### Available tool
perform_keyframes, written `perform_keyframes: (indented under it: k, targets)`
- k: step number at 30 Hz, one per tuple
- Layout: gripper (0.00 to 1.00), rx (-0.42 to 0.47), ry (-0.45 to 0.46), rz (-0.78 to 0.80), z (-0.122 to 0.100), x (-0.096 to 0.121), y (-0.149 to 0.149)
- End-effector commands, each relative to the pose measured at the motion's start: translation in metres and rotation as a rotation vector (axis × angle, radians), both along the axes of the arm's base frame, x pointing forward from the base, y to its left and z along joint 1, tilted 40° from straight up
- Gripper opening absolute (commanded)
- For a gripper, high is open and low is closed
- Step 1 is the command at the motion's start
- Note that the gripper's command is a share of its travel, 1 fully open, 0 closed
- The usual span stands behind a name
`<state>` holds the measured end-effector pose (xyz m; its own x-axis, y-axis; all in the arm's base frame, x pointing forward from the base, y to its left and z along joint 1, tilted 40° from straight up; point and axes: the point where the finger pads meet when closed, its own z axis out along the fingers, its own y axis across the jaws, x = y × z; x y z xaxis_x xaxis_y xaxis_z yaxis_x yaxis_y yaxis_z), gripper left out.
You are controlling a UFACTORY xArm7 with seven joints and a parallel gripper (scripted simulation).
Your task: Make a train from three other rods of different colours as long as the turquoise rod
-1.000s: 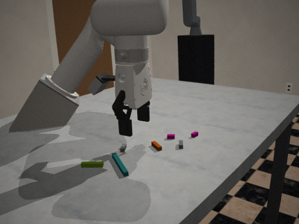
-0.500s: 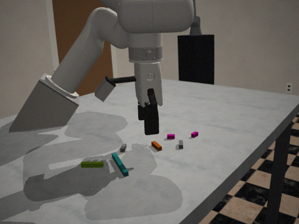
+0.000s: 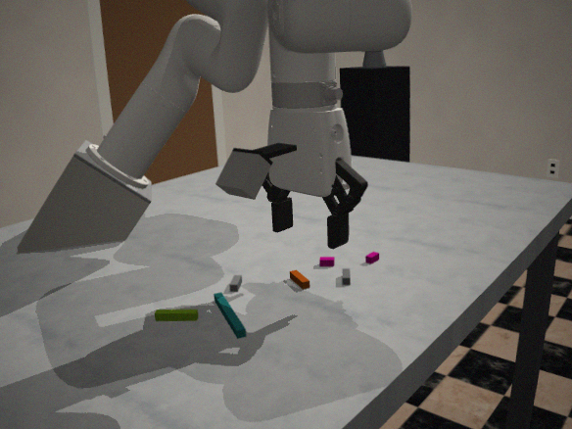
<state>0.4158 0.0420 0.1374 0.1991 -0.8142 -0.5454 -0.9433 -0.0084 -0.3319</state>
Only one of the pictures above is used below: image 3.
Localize turquoise rod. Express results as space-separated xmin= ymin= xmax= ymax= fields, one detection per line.
xmin=214 ymin=293 xmax=246 ymax=339

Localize orange rectangular block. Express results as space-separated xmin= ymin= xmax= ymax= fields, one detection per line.
xmin=290 ymin=270 xmax=310 ymax=290

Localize magenta rod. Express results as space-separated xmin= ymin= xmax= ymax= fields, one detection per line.
xmin=319 ymin=257 xmax=334 ymax=266
xmin=365 ymin=252 xmax=379 ymax=264

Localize lime green rod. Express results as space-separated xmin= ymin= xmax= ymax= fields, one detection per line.
xmin=155 ymin=310 xmax=198 ymax=321

